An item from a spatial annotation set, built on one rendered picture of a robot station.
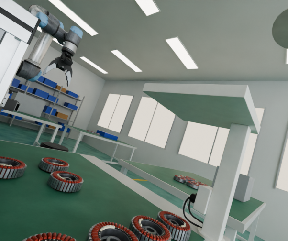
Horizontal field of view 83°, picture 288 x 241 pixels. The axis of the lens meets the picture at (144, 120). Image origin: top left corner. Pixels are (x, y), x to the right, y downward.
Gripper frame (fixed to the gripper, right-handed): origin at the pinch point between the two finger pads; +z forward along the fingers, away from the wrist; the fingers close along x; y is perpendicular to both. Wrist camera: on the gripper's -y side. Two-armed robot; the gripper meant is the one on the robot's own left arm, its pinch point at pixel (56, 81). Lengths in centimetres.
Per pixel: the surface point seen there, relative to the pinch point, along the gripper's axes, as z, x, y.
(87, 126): 41, -382, 646
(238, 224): 42, -86, -89
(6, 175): 39, 14, -47
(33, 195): 40, 9, -56
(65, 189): 39, 0, -55
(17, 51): 10, 26, -74
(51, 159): 37.0, -2.6, -30.5
